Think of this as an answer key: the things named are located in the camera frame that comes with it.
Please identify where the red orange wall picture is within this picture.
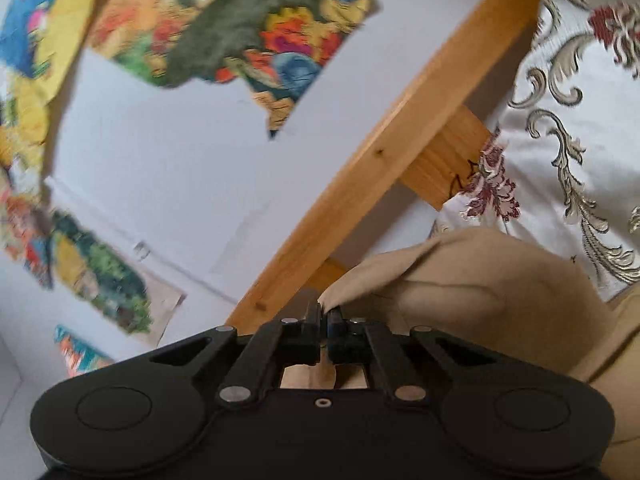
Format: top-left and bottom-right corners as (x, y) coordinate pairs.
(1, 65), (52, 289)

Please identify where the green landscape wall picture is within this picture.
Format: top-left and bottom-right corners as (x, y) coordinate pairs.
(51, 209), (184, 347)

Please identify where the wooden bed frame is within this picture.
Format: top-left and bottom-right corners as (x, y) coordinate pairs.
(227, 0), (539, 334)

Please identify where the blue yellow wall picture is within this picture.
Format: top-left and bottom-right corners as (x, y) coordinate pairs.
(0, 0), (109, 106)

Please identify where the white floral satin bedspread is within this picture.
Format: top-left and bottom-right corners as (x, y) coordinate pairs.
(434, 0), (639, 300)

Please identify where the small teal wall picture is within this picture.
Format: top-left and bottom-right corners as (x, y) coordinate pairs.
(54, 325), (114, 377)

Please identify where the beige jacket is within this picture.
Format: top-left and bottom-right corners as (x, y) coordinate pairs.
(278, 224), (640, 480)

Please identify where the colourful floral wall picture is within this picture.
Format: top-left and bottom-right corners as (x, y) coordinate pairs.
(88, 0), (375, 136)

